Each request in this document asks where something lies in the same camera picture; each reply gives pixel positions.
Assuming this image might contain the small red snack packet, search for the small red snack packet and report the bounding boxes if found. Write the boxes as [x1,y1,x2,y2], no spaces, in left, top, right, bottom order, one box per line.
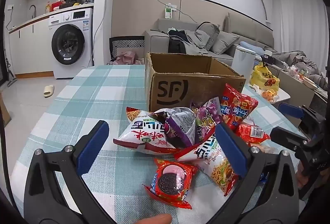
[235,123,271,147]

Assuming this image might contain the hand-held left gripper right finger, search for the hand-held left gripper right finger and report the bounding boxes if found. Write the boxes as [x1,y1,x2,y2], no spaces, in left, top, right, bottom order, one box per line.
[206,123,302,224]

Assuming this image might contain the grey backpack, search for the grey backpack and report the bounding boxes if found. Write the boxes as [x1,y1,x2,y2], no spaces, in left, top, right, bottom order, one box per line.
[194,21,221,50]

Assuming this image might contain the red box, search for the red box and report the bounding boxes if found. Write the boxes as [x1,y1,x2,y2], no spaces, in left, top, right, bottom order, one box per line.
[50,1,65,12]

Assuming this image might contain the white washing machine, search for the white washing machine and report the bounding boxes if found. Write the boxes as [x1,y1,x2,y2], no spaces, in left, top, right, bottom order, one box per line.
[48,7,94,79]

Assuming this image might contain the purple silver snack packet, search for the purple silver snack packet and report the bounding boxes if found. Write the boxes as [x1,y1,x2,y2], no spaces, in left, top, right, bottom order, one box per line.
[152,107,198,149]

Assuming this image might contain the person's left hand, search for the person's left hand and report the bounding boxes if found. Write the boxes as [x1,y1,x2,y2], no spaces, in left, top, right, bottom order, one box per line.
[130,214,173,224]

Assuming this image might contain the pink cloth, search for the pink cloth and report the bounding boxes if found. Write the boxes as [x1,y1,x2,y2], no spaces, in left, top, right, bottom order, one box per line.
[110,51,145,66]

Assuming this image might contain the white trash bin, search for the white trash bin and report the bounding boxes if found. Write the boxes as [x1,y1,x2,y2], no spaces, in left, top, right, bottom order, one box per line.
[231,45,257,80]

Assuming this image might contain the person's right hand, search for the person's right hand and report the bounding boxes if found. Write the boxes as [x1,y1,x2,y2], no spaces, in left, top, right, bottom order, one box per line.
[296,162,309,189]

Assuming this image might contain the pile of dark clothes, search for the pile of dark clothes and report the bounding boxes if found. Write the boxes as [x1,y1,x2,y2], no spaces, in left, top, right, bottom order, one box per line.
[167,28,210,56]

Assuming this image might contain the light blue cushion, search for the light blue cushion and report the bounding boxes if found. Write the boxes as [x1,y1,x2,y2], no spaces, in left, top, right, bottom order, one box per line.
[240,41,261,51]

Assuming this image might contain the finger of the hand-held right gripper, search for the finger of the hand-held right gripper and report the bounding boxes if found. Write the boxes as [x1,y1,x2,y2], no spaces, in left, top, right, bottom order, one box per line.
[279,103,305,121]
[269,127,309,153]

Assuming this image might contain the green white wall device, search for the green white wall device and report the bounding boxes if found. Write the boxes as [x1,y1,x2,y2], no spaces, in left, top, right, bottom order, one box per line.
[164,3,174,20]

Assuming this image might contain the white red noodle snack packet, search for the white red noodle snack packet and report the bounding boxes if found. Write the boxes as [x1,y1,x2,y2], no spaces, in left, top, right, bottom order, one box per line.
[113,107,181,155]

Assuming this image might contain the floor mop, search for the floor mop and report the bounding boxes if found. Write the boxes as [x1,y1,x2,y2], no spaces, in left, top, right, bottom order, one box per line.
[4,57,18,87]

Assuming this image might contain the white lower kitchen cabinet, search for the white lower kitchen cabinet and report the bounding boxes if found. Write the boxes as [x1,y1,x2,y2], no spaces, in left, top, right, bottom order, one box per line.
[8,16,55,77]

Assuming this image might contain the purple cartoon snack packet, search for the purple cartoon snack packet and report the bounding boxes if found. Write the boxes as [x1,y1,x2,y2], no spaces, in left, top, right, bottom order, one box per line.
[191,97,223,146]

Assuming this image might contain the grey sofa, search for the grey sofa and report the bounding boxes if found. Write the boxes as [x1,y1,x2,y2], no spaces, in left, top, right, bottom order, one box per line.
[144,11,317,80]

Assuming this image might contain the yellow plastic bag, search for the yellow plastic bag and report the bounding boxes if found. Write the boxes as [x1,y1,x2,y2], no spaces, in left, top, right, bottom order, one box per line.
[250,62,280,93]

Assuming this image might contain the red snack packet blue label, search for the red snack packet blue label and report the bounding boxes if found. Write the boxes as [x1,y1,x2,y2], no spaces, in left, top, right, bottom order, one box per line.
[220,83,259,132]

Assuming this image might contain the black patterned chair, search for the black patterned chair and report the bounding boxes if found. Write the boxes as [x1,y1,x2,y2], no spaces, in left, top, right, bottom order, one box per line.
[109,36,145,59]

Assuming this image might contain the grey pillow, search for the grey pillow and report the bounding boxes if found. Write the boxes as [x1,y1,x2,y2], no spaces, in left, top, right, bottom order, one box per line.
[210,30,240,55]

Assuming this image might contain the beige slipper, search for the beige slipper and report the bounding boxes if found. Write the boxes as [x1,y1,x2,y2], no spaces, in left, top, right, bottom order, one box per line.
[43,85,55,98]

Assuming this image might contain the grey blanket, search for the grey blanket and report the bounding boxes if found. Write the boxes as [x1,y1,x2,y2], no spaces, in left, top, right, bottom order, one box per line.
[273,51,326,85]

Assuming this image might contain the brown cardboard box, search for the brown cardboard box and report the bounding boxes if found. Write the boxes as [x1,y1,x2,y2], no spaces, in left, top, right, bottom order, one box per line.
[144,52,246,113]

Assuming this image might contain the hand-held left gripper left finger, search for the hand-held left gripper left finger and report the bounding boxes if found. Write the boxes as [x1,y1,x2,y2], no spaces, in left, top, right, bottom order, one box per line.
[23,120,117,224]

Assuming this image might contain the red cookie packet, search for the red cookie packet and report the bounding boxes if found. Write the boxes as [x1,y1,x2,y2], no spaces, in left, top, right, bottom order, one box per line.
[143,158,199,210]

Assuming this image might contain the oranges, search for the oranges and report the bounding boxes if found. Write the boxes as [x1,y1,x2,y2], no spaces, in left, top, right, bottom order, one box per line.
[262,89,278,103]

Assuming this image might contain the teal plaid tablecloth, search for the teal plaid tablecloth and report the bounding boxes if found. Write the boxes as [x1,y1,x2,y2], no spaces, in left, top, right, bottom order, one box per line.
[10,64,302,224]

